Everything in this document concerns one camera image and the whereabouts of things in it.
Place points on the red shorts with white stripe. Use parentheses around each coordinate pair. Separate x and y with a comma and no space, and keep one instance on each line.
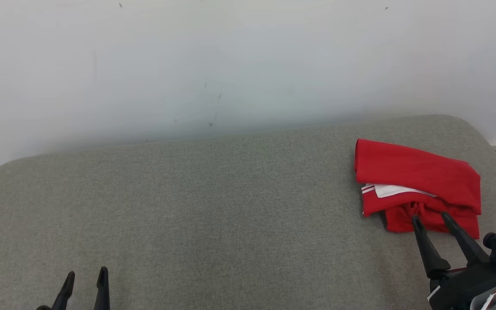
(403,221)

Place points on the red Bulls basketball jersey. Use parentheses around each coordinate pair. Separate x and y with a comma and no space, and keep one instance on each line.
(416,168)

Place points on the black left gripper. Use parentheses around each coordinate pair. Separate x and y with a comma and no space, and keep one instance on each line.
(44,308)

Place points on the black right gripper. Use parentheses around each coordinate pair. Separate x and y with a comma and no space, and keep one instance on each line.
(459,288)

